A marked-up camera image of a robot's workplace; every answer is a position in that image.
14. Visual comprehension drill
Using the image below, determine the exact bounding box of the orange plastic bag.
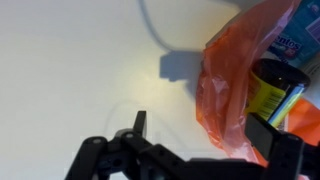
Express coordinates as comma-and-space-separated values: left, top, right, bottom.
195, 0, 320, 168

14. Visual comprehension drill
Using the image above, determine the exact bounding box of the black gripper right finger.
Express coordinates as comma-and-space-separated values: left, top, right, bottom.
246, 112, 320, 180

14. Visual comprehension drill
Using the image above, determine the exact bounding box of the blue mentos pack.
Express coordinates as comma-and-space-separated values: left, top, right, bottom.
266, 0, 320, 70

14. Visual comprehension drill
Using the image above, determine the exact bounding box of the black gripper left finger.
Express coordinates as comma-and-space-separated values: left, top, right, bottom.
64, 110, 188, 180

